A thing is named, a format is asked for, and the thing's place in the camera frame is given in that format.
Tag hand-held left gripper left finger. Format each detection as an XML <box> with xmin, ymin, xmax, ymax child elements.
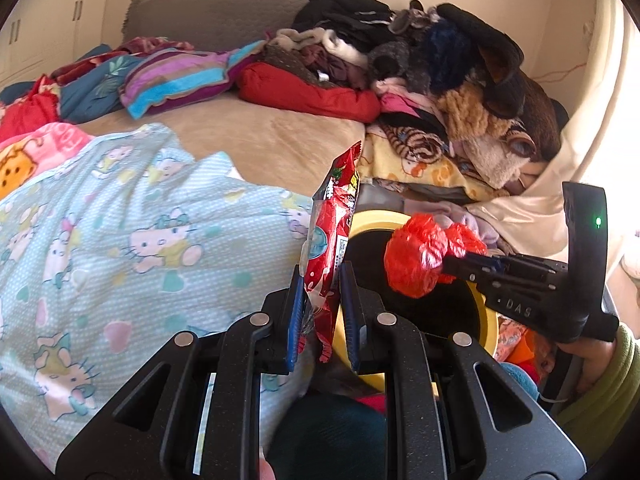
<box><xmin>55</xmin><ymin>264</ymin><xmax>307</xmax><ymax>480</ymax></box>

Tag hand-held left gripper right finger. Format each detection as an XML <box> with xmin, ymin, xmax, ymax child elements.
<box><xmin>340</xmin><ymin>261</ymin><xmax>586</xmax><ymax>480</ymax></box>

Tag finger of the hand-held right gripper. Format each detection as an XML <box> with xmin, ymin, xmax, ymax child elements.
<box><xmin>440</xmin><ymin>269</ymin><xmax>488</xmax><ymax>288</ymax></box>
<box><xmin>442</xmin><ymin>252</ymin><xmax>518</xmax><ymax>271</ymax></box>

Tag red snack packet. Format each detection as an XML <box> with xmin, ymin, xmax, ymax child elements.
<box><xmin>300</xmin><ymin>140</ymin><xmax>363</xmax><ymax>363</ymax></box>

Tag yellow rimmed bin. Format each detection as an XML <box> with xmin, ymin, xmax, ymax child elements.
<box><xmin>332</xmin><ymin>210</ymin><xmax>499</xmax><ymax>396</ymax></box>

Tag person's right forearm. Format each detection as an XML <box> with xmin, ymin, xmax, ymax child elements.
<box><xmin>555</xmin><ymin>324</ymin><xmax>640</xmax><ymax>453</ymax></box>

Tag person's right hand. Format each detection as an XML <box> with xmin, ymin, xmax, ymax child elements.
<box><xmin>556</xmin><ymin>332</ymin><xmax>617</xmax><ymax>394</ymax></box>

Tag lavender fleece cloth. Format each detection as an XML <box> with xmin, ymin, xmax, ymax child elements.
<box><xmin>430</xmin><ymin>207</ymin><xmax>501</xmax><ymax>261</ymax></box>

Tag orange floral cloth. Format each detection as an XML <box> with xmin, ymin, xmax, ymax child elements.
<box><xmin>495</xmin><ymin>317</ymin><xmax>556</xmax><ymax>396</ymax></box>

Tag cream plush cloth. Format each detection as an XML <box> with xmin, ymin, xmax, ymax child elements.
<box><xmin>467</xmin><ymin>130</ymin><xmax>538</xmax><ymax>191</ymax></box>

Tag yellow cartoon blanket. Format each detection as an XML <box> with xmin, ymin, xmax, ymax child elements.
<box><xmin>357</xmin><ymin>135</ymin><xmax>511</xmax><ymax>206</ymax></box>

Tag dark teal cloth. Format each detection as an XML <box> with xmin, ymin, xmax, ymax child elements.
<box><xmin>267</xmin><ymin>395</ymin><xmax>388</xmax><ymax>480</ymax></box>

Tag tiger striped cloth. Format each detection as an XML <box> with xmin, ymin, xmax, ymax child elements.
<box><xmin>382</xmin><ymin>122</ymin><xmax>453</xmax><ymax>163</ymax></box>

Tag tan fleece garment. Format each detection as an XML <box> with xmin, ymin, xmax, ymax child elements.
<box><xmin>435</xmin><ymin>82</ymin><xmax>506</xmax><ymax>141</ymax></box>

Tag pile of clothes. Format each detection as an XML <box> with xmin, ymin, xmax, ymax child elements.
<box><xmin>465</xmin><ymin>0</ymin><xmax>640</xmax><ymax>281</ymax></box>

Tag beige bed sheet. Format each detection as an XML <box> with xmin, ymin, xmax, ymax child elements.
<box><xmin>80</xmin><ymin>92</ymin><xmax>366</xmax><ymax>201</ymax></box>

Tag pink garment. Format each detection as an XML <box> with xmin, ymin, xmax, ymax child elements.
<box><xmin>375</xmin><ymin>77</ymin><xmax>441</xmax><ymax>121</ymax></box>

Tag light blue cartoon cat blanket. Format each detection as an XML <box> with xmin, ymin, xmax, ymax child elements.
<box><xmin>0</xmin><ymin>122</ymin><xmax>321</xmax><ymax>471</ymax></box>

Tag dark blue fuzzy garment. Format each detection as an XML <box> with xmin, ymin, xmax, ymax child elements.
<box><xmin>422</xmin><ymin>22</ymin><xmax>476</xmax><ymax>91</ymax></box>

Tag grey speckled garment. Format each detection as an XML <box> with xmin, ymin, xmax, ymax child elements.
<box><xmin>370</xmin><ymin>0</ymin><xmax>436</xmax><ymax>86</ymax></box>

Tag red padded jacket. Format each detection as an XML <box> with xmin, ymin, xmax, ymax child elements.
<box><xmin>236</xmin><ymin>62</ymin><xmax>382</xmax><ymax>123</ymax></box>

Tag black fleece garment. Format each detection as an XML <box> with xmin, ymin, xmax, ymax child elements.
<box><xmin>437</xmin><ymin>2</ymin><xmax>526</xmax><ymax>121</ymax></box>

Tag mauve garment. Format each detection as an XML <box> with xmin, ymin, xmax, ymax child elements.
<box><xmin>262</xmin><ymin>42</ymin><xmax>371</xmax><ymax>93</ymax></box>

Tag purple striped blanket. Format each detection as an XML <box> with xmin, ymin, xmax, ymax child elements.
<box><xmin>119</xmin><ymin>40</ymin><xmax>266</xmax><ymax>120</ymax></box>

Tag white and beige garment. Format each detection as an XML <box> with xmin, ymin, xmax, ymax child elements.
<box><xmin>267</xmin><ymin>27</ymin><xmax>371</xmax><ymax>61</ymax></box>

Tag black jacket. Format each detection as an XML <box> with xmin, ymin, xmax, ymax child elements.
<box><xmin>292</xmin><ymin>0</ymin><xmax>396</xmax><ymax>46</ymax></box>

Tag blue floral quilt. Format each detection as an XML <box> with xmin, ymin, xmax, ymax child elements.
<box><xmin>0</xmin><ymin>45</ymin><xmax>146</xmax><ymax>123</ymax></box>

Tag pink blanket with yellow bear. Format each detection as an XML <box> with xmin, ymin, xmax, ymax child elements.
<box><xmin>0</xmin><ymin>122</ymin><xmax>96</xmax><ymax>201</ymax></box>

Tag maroon blanket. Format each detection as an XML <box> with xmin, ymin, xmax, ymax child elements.
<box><xmin>50</xmin><ymin>36</ymin><xmax>196</xmax><ymax>86</ymax></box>

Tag grey headboard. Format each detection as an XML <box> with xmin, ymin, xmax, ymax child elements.
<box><xmin>122</xmin><ymin>0</ymin><xmax>313</xmax><ymax>53</ymax></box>

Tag red floral cloth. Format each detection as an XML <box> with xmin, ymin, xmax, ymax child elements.
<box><xmin>0</xmin><ymin>75</ymin><xmax>63</xmax><ymax>143</ymax></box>

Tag cream wardrobe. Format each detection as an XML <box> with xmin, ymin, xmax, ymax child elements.
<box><xmin>0</xmin><ymin>0</ymin><xmax>108</xmax><ymax>91</ymax></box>

